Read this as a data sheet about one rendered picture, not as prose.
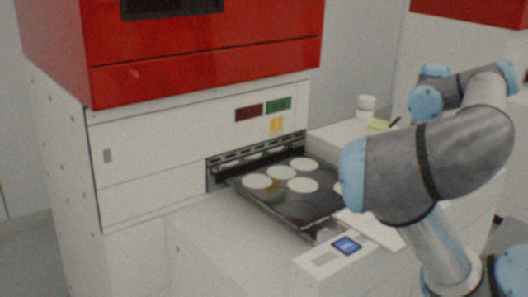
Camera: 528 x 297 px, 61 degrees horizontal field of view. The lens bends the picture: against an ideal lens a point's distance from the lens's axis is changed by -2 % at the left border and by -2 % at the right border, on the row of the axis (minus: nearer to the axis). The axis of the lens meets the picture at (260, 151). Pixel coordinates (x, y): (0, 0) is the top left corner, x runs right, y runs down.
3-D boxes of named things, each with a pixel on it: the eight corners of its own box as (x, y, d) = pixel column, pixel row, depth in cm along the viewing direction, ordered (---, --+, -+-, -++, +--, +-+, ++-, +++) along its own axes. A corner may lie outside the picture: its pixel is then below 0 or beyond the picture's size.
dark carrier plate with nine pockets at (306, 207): (229, 180, 152) (229, 178, 151) (304, 154, 171) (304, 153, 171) (299, 228, 128) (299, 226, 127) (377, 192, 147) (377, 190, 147)
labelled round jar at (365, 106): (351, 118, 188) (354, 96, 184) (362, 115, 192) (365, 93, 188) (365, 123, 183) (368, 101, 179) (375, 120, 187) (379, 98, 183)
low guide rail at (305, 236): (237, 193, 158) (237, 185, 157) (241, 191, 160) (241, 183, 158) (343, 269, 123) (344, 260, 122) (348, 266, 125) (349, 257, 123)
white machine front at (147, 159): (100, 232, 135) (82, 106, 118) (299, 162, 182) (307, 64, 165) (104, 237, 133) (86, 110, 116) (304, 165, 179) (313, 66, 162)
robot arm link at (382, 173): (510, 322, 90) (425, 170, 58) (436, 323, 98) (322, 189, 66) (503, 267, 97) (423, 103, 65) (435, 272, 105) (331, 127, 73)
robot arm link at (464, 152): (511, 117, 53) (508, 44, 92) (419, 138, 59) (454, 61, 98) (534, 203, 55) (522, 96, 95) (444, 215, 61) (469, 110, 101)
